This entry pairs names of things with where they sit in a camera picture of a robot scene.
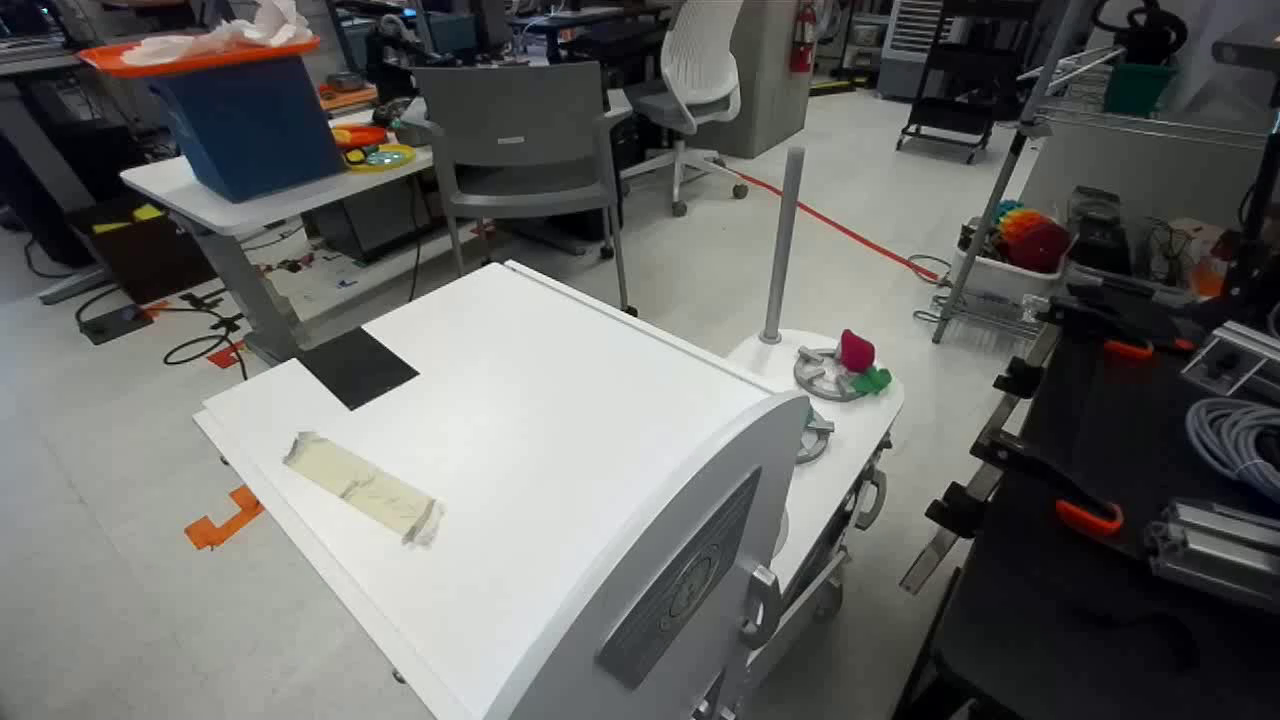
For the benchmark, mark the black wheeled cart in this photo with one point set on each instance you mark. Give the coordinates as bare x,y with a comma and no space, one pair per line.
960,81

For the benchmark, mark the red fire extinguisher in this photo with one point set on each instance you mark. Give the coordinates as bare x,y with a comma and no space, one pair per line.
800,38

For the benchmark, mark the grey plastic pole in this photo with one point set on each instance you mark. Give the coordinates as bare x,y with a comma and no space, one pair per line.
784,241

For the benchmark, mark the white crumpled plastic sheet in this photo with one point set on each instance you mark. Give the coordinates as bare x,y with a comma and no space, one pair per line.
242,32

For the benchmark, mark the black power strip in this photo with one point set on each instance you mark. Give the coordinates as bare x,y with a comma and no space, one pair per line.
114,323

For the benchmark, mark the magenta toy vegetable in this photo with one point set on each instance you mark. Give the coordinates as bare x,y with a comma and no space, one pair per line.
858,348

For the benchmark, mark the grey metal stand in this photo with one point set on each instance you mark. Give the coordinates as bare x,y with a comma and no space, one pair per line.
993,213

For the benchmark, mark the rainbow stacking toy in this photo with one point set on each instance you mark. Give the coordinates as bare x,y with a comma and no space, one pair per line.
1034,237

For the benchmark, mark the black square patch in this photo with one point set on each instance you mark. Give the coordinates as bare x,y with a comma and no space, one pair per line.
359,370

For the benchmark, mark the blue plastic storage bin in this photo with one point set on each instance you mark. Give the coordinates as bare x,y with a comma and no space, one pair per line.
247,124

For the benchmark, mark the grey spoked stove burner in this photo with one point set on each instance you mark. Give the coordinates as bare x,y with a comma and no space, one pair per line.
819,373
815,433

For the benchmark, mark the aluminium extrusion bar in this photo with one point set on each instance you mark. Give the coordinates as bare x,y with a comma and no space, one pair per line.
1223,547

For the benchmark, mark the grey plastic metal-leg chair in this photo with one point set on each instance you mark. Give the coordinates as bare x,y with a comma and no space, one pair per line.
525,134

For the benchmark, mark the black yellow box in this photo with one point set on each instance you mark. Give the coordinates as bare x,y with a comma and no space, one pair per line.
147,255

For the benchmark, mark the orange bin lid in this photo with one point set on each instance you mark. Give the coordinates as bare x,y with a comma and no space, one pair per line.
163,57

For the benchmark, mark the grey plate black device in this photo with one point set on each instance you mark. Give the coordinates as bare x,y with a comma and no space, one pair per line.
1234,362

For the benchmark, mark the colourful toy pile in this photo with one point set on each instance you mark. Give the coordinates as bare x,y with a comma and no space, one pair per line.
366,147

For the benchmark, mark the white work table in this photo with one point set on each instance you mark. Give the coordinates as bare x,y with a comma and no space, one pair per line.
255,205

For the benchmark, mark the green container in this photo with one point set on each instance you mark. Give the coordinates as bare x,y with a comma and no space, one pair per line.
1136,87

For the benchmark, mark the white mesh office chair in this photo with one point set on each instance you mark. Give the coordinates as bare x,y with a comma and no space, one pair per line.
700,66

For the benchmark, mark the white toy kitchen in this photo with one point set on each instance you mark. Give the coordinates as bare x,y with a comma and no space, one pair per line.
534,454

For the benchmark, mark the white plastic tub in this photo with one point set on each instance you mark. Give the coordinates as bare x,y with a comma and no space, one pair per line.
993,277

